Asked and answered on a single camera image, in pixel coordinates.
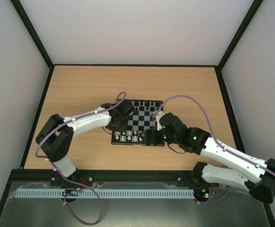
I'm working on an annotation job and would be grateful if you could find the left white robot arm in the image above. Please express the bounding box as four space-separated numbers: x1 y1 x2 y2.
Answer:
36 99 134 178

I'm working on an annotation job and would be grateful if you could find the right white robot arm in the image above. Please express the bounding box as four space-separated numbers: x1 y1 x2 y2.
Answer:
141 112 275 204

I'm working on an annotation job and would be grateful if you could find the black silver chess board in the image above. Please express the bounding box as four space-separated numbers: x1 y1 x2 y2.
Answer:
111 99 163 145

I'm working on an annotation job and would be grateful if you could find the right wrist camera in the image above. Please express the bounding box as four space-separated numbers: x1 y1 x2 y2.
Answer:
151 111 164 131

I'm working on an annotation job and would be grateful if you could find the black front frame rail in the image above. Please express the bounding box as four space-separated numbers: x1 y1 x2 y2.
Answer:
6 168 261 190

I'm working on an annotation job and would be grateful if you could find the black frame rail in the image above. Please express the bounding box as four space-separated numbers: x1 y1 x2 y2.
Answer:
19 65 55 170
214 66 246 153
6 168 261 190

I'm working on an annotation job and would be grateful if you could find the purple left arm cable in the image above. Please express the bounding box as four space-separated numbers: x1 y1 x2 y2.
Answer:
35 91 128 225

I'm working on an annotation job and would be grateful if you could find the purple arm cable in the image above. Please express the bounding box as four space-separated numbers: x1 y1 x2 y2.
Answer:
35 91 128 225
155 95 275 205

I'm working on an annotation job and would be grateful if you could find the black left frame rail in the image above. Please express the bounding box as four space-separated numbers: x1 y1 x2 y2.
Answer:
19 65 55 170

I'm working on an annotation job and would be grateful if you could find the black right frame rail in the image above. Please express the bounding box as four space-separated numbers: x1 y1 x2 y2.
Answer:
214 66 246 153

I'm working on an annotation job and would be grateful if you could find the white slotted cable duct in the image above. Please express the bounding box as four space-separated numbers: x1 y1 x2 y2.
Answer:
14 189 195 199

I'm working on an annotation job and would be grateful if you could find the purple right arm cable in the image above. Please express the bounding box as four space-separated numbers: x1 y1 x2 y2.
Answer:
155 95 275 205

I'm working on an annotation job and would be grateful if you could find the black frame post back left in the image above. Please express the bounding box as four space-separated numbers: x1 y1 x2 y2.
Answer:
10 0 53 69

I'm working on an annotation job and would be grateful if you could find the black frame post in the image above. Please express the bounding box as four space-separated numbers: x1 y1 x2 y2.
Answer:
217 0 263 70
10 0 53 69

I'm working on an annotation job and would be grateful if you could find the black frame post back right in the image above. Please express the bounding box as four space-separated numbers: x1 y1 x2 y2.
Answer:
217 0 263 70

